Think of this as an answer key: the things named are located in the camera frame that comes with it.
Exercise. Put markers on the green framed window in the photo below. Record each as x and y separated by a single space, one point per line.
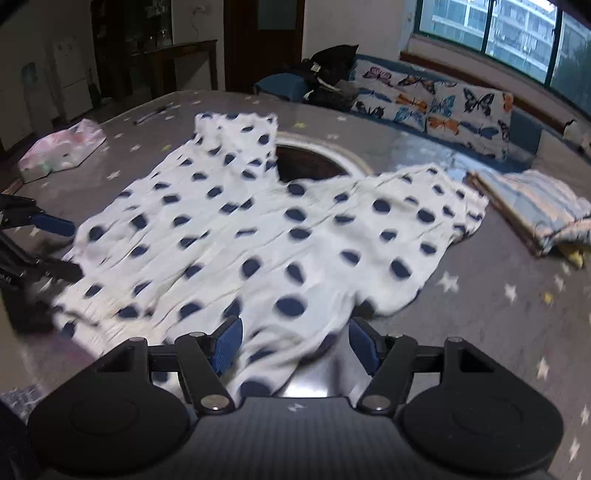
498 32

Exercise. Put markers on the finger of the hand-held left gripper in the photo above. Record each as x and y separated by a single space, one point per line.
55 271
53 225

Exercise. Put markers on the yellow item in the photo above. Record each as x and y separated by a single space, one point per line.
575 256

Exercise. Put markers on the grey seat cushion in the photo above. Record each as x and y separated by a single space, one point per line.
556 150

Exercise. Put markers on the dark wooden door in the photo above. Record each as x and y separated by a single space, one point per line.
249 46

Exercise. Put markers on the white cabinet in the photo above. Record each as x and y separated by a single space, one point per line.
71 78

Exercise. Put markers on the water dispenser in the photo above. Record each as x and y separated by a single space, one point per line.
31 76

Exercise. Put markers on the blue sofa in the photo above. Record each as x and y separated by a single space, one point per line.
526 129

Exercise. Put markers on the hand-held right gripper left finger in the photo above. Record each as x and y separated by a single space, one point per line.
227 345

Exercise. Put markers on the grey star print tablecloth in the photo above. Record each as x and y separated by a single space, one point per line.
485 323

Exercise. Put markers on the black bag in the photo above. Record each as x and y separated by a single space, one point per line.
332 62

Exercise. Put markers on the dark folded clothes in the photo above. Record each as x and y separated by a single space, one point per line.
332 94

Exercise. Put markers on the butterfly print cushion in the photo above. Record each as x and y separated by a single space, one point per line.
438 106

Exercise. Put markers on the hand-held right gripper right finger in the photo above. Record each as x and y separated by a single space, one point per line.
362 346

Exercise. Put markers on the dark glass cabinet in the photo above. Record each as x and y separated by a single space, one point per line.
120 41

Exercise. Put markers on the dark wooden side table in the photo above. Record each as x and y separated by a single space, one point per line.
180 50

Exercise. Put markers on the white polka dot garment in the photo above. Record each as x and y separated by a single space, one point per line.
258 230

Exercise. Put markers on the folded striped cloth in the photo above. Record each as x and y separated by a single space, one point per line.
531 203

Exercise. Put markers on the pen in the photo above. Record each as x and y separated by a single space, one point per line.
152 114

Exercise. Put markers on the white plush toy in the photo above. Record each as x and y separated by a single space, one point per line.
577 134

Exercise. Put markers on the pink white folded cloth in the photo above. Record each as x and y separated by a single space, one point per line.
60 150

